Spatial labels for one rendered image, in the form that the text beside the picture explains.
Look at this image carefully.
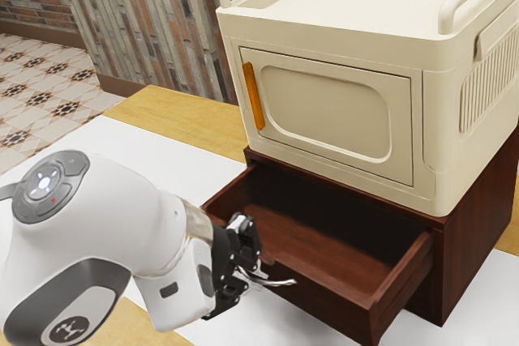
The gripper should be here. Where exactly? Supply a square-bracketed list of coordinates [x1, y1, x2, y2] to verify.
[199, 212, 263, 321]

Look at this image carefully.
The dark wooden drawer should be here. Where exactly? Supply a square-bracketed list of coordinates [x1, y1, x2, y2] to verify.
[201, 161, 434, 346]

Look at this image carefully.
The cream box with lid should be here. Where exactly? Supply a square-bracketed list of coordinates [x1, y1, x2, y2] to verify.
[216, 0, 519, 217]

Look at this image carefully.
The dark wooden cabinet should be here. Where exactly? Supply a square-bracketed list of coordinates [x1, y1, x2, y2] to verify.
[242, 129, 513, 329]

